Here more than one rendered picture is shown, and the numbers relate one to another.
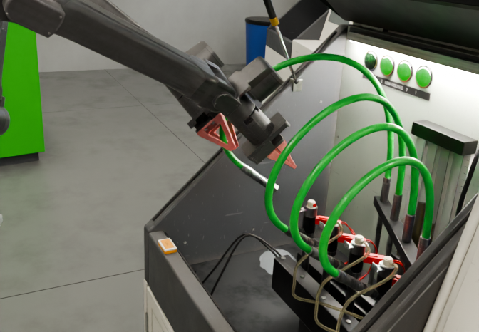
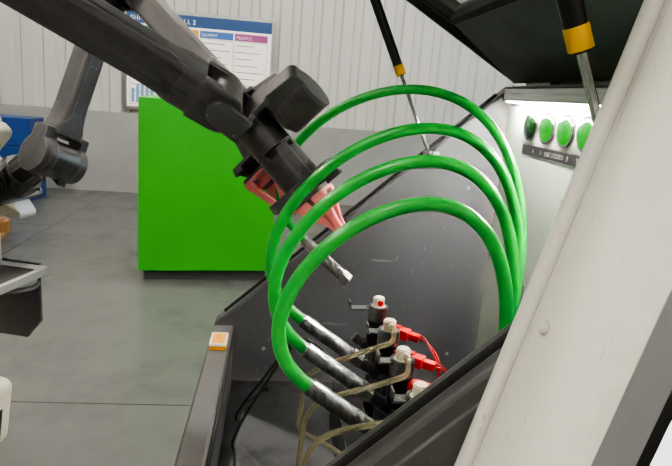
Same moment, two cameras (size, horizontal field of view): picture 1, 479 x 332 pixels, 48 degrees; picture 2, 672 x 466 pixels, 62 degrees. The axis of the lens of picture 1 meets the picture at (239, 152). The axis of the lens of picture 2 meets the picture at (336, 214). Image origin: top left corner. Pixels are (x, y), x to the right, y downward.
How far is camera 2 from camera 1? 52 cm
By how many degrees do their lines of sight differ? 22
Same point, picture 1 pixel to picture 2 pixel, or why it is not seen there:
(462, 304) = not seen: outside the picture
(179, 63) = (140, 43)
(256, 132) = (283, 174)
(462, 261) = (500, 396)
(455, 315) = not seen: outside the picture
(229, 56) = not seen: hidden behind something
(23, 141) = (250, 257)
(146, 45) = (78, 5)
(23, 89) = (257, 205)
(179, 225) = (257, 323)
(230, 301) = (285, 435)
